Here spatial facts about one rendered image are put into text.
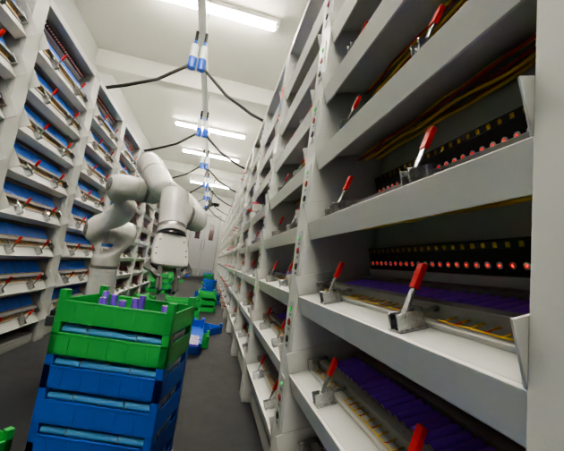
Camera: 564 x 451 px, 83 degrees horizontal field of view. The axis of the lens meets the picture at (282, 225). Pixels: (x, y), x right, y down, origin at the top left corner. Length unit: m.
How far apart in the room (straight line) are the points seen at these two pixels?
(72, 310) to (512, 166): 0.94
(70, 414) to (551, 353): 0.97
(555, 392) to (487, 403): 0.07
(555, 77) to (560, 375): 0.21
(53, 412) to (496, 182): 1.02
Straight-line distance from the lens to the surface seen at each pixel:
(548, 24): 0.37
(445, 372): 0.37
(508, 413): 0.33
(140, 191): 1.44
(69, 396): 1.04
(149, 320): 0.91
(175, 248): 0.97
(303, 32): 1.75
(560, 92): 0.33
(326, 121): 0.94
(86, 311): 0.97
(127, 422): 0.98
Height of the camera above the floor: 0.60
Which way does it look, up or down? 8 degrees up
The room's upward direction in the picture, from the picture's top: 8 degrees clockwise
